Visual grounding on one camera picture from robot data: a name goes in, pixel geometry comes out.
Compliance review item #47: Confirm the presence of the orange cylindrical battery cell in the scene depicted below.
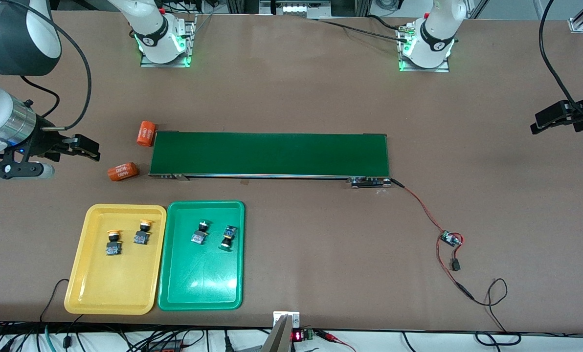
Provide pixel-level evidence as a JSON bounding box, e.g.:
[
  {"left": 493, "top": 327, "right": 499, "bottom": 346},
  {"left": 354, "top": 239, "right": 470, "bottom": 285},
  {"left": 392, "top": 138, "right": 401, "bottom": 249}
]
[
  {"left": 107, "top": 162, "right": 140, "bottom": 182},
  {"left": 135, "top": 120, "right": 157, "bottom": 147}
]

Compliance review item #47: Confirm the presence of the yellow push button switch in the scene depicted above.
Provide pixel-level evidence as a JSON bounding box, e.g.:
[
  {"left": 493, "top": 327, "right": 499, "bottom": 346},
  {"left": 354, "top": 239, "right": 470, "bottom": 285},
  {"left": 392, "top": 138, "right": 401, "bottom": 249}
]
[
  {"left": 105, "top": 229, "right": 123, "bottom": 256},
  {"left": 134, "top": 220, "right": 154, "bottom": 245}
]

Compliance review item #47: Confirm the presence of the green push button switch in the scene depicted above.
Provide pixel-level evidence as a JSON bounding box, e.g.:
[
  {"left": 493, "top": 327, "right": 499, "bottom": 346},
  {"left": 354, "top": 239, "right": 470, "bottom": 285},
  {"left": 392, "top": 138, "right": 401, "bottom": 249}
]
[
  {"left": 190, "top": 220, "right": 210, "bottom": 245},
  {"left": 219, "top": 224, "right": 238, "bottom": 252}
]

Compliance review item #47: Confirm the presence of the yellow plastic tray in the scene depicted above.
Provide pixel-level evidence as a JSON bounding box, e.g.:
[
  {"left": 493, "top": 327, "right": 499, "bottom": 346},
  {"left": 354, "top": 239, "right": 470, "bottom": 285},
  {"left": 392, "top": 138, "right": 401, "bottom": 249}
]
[{"left": 64, "top": 203, "right": 167, "bottom": 315}]

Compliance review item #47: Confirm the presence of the green plastic tray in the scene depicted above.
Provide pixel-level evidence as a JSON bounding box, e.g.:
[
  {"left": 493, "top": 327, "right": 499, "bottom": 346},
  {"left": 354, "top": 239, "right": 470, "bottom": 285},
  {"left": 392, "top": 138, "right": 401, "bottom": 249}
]
[{"left": 157, "top": 200, "right": 246, "bottom": 311}]

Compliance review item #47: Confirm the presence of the black connector with short lead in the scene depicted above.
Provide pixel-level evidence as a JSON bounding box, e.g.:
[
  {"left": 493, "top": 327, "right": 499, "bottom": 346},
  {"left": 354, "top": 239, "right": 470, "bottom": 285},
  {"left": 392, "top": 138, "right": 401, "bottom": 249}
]
[{"left": 450, "top": 241, "right": 465, "bottom": 272}]

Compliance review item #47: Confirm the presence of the green conveyor belt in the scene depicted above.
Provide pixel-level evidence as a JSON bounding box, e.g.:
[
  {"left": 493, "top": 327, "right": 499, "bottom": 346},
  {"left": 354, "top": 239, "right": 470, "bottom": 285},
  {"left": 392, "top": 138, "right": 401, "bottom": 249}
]
[{"left": 148, "top": 131, "right": 392, "bottom": 189}]

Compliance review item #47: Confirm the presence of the white electronics box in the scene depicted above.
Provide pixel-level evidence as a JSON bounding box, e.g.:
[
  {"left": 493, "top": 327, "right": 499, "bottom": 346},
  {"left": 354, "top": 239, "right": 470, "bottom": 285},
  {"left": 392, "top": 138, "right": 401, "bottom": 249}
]
[{"left": 260, "top": 0, "right": 332, "bottom": 19}]

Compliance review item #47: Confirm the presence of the red clip lead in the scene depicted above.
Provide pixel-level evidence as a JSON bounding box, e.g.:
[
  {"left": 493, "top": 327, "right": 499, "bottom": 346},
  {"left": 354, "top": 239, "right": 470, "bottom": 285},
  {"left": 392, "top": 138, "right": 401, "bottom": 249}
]
[{"left": 316, "top": 330, "right": 357, "bottom": 352}]

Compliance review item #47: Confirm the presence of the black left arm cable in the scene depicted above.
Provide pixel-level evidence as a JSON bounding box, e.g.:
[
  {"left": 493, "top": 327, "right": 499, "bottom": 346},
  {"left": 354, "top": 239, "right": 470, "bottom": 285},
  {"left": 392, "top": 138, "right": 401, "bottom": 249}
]
[{"left": 538, "top": 0, "right": 583, "bottom": 122}]

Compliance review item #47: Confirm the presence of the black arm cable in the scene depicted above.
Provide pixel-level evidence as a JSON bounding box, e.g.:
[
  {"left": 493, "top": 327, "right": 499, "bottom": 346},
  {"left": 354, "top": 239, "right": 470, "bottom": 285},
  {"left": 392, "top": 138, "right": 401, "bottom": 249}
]
[
  {"left": 538, "top": 0, "right": 583, "bottom": 122},
  {"left": 0, "top": 0, "right": 92, "bottom": 132}
]

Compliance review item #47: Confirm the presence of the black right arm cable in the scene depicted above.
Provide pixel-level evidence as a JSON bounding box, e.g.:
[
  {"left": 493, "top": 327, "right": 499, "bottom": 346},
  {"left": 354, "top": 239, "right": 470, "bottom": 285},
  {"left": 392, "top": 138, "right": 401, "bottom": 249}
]
[{"left": 0, "top": 0, "right": 92, "bottom": 132}]

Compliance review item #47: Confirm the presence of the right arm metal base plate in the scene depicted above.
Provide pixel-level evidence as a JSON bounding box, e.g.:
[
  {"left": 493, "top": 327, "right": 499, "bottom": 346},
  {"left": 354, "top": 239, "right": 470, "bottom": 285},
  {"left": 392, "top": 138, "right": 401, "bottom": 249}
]
[{"left": 140, "top": 15, "right": 195, "bottom": 68}]

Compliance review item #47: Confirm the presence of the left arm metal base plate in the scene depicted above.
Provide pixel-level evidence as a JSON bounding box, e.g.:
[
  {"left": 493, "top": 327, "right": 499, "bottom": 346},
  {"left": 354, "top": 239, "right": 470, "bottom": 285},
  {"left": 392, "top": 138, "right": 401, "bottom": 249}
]
[{"left": 397, "top": 24, "right": 451, "bottom": 73}]

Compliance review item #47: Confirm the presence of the red black twin wire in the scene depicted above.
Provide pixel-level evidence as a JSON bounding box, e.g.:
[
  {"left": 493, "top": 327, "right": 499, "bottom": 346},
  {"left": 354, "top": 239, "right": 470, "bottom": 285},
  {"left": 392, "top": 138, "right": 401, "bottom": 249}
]
[{"left": 403, "top": 185, "right": 448, "bottom": 234}]

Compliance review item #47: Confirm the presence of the thin black looped cable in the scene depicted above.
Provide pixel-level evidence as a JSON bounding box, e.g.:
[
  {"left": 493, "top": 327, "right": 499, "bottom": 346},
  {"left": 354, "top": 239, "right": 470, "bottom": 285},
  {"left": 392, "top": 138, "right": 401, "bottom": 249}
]
[{"left": 471, "top": 278, "right": 522, "bottom": 347}]

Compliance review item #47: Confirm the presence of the thin red wire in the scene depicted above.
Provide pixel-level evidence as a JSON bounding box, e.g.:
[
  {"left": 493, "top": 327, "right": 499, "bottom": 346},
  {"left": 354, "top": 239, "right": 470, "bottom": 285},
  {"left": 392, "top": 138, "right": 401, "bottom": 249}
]
[{"left": 436, "top": 239, "right": 463, "bottom": 289}]

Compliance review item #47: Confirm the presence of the short black base cable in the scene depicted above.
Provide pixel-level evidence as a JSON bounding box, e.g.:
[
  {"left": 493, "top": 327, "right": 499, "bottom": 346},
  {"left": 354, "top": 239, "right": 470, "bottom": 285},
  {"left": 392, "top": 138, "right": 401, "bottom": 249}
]
[{"left": 367, "top": 14, "right": 407, "bottom": 32}]

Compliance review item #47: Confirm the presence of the long black base cable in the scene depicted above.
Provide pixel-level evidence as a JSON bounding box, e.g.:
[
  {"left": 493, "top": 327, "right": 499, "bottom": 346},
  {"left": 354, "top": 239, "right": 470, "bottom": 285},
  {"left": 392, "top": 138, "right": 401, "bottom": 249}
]
[{"left": 316, "top": 19, "right": 409, "bottom": 44}]

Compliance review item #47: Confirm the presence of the silver mount bracket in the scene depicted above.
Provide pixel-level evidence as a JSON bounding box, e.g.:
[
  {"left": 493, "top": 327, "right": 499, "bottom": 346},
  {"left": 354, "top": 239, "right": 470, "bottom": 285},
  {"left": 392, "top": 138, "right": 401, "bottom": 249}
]
[{"left": 273, "top": 311, "right": 300, "bottom": 327}]

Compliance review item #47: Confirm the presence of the grey metal camera pole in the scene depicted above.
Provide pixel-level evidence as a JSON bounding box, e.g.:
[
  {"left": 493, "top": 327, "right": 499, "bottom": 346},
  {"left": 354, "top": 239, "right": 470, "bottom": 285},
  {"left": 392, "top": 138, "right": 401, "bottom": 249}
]
[{"left": 261, "top": 315, "right": 293, "bottom": 352}]

